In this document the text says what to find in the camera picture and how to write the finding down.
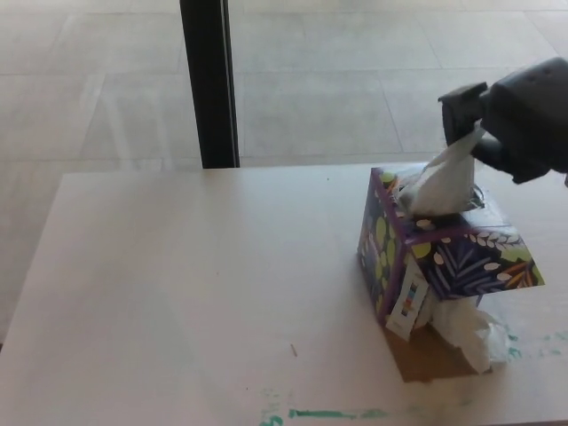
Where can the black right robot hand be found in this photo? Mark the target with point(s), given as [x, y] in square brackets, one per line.
[528, 115]

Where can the white tissue sheet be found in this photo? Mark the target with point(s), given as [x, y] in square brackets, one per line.
[444, 186]

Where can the purple floral tissue box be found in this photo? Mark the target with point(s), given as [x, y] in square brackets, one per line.
[452, 270]

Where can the crumpled white tissue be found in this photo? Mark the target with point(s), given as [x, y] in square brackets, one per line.
[466, 337]

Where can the black window frame post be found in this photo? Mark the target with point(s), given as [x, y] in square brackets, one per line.
[208, 89]

